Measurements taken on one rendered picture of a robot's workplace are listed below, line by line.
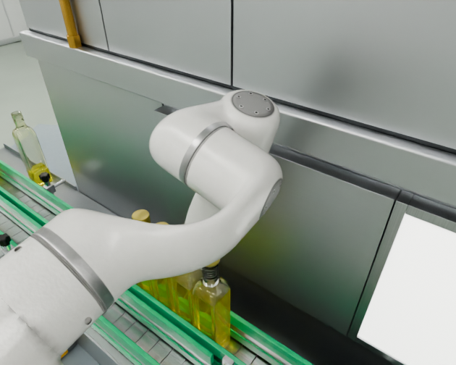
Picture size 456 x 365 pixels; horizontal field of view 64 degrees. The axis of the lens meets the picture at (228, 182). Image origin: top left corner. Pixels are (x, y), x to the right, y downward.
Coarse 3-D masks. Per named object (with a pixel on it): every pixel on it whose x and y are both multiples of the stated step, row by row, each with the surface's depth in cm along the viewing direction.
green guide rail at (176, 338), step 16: (0, 208) 111; (16, 208) 102; (32, 224) 98; (128, 304) 83; (144, 304) 77; (144, 320) 80; (160, 320) 74; (160, 336) 79; (176, 336) 73; (192, 352) 73; (208, 352) 69
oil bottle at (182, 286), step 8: (192, 272) 68; (200, 272) 69; (176, 280) 69; (184, 280) 68; (192, 280) 68; (176, 288) 71; (184, 288) 69; (192, 288) 68; (176, 296) 73; (184, 296) 70; (192, 296) 69; (176, 304) 74; (184, 304) 72; (192, 304) 71; (176, 312) 76; (184, 312) 74; (192, 312) 72; (192, 320) 74
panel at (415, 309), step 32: (416, 224) 50; (416, 256) 52; (448, 256) 49; (384, 288) 59; (416, 288) 55; (448, 288) 51; (384, 320) 62; (416, 320) 58; (448, 320) 54; (416, 352) 61; (448, 352) 57
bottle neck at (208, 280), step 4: (204, 268) 63; (208, 268) 63; (212, 268) 63; (216, 268) 63; (204, 272) 63; (208, 272) 63; (212, 272) 63; (216, 272) 64; (204, 276) 64; (208, 276) 64; (212, 276) 64; (216, 276) 64; (204, 280) 65; (208, 280) 64; (212, 280) 64; (216, 280) 65; (204, 284) 66; (208, 284) 65; (212, 284) 65; (216, 284) 66
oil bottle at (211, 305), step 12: (204, 288) 65; (216, 288) 65; (228, 288) 67; (204, 300) 66; (216, 300) 65; (228, 300) 69; (204, 312) 68; (216, 312) 67; (228, 312) 72; (204, 324) 71; (216, 324) 69; (228, 324) 74; (216, 336) 71; (228, 336) 77
